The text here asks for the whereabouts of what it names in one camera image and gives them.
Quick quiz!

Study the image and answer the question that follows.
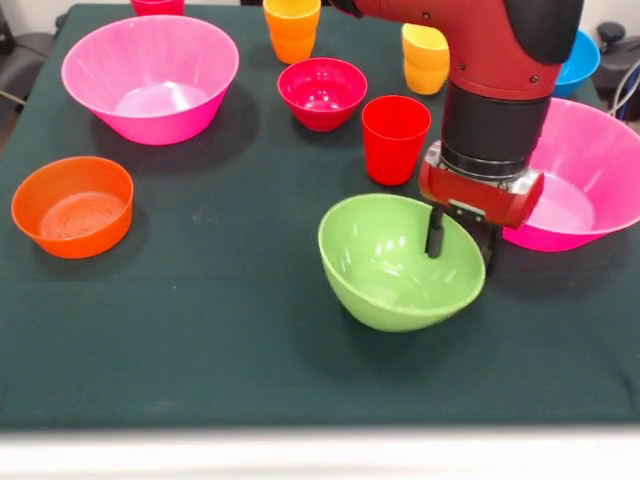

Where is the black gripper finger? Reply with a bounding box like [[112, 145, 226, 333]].
[[424, 205, 447, 260], [480, 221, 502, 278]]

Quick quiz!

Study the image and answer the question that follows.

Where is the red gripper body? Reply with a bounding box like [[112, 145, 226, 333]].
[[417, 149, 546, 232]]

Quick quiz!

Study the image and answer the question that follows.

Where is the green bowl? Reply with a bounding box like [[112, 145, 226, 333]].
[[318, 193, 487, 334]]

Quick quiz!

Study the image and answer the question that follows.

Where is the red cup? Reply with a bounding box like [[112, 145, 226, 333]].
[[361, 94, 433, 187]]

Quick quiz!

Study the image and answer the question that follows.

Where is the large pink bowl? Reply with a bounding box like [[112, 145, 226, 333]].
[[60, 14, 240, 147], [501, 97, 640, 253]]

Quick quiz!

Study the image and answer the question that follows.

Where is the yellow cup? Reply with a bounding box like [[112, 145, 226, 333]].
[[401, 22, 452, 96]]

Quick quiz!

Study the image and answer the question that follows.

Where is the blue bowl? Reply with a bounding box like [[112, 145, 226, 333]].
[[552, 29, 601, 100]]

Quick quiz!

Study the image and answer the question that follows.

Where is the small crimson bowl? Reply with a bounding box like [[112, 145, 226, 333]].
[[277, 56, 369, 133]]

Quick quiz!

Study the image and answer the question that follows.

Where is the orange cup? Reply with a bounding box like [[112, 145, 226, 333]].
[[263, 0, 322, 65]]

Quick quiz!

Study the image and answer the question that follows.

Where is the dark green tablecloth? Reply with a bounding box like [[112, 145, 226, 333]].
[[0, 3, 640, 431]]

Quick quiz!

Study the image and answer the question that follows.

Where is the crimson cup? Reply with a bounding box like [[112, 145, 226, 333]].
[[130, 0, 185, 17]]

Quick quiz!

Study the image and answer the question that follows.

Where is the orange bowl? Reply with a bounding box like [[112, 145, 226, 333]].
[[10, 155, 135, 260]]

